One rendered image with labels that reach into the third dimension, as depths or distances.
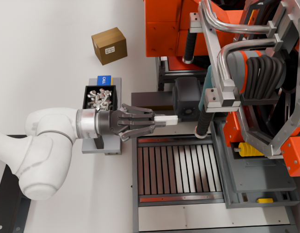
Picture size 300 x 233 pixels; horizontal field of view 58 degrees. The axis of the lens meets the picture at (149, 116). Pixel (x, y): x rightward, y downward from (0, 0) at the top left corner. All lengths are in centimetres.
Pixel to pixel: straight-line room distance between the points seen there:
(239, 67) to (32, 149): 64
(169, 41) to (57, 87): 103
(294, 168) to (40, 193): 64
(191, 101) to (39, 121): 84
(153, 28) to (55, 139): 77
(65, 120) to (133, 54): 151
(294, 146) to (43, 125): 68
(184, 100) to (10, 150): 94
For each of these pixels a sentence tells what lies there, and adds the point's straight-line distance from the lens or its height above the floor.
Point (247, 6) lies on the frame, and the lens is 110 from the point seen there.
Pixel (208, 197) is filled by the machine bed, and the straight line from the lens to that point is 154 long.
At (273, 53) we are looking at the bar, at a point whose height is 95.
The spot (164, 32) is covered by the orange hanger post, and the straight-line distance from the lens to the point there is 134.
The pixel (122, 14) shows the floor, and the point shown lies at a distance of 265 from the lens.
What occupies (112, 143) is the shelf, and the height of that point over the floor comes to 45.
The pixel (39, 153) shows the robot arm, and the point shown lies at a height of 93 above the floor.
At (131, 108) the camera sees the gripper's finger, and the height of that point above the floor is 84.
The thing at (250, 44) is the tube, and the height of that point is 101.
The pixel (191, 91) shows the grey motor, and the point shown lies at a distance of 145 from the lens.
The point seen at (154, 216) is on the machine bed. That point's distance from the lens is 148.
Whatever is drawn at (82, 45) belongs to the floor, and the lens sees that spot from 237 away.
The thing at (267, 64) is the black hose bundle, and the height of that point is 105.
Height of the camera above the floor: 152
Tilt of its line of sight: 56 degrees down
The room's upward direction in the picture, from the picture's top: straight up
